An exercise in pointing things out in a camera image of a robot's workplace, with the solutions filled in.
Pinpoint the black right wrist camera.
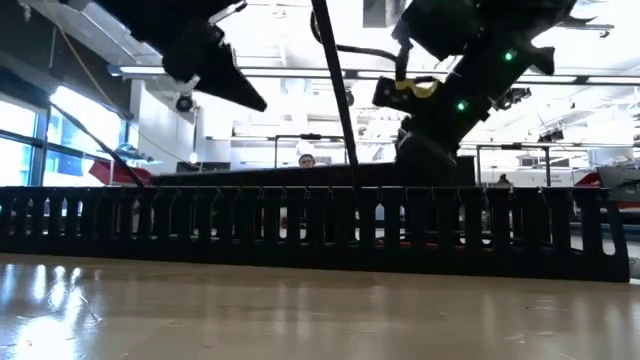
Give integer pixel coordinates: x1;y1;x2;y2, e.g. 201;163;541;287
372;76;446;115

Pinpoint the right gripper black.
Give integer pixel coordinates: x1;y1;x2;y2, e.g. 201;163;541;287
394;112;459;187

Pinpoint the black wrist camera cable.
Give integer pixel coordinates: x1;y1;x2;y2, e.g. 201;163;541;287
309;9;414;81

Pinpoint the black zip tie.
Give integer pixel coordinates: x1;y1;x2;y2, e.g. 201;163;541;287
310;0;362;194
48;101;147;189

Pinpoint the black background frame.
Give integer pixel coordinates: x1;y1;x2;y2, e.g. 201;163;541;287
474;142;554;188
273;133;349;170

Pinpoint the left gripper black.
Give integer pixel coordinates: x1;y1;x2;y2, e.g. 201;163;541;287
94;0;269;114

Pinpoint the black slotted cable duct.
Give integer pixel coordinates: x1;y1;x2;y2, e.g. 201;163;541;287
0;185;632;284

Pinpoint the black ceiling fixture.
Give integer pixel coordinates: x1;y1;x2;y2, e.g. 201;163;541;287
537;127;566;144
492;87;533;112

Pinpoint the black monitor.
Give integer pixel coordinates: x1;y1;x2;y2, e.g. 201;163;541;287
174;160;232;175

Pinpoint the rack of red bins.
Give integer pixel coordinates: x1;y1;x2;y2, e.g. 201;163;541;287
88;144;166;187

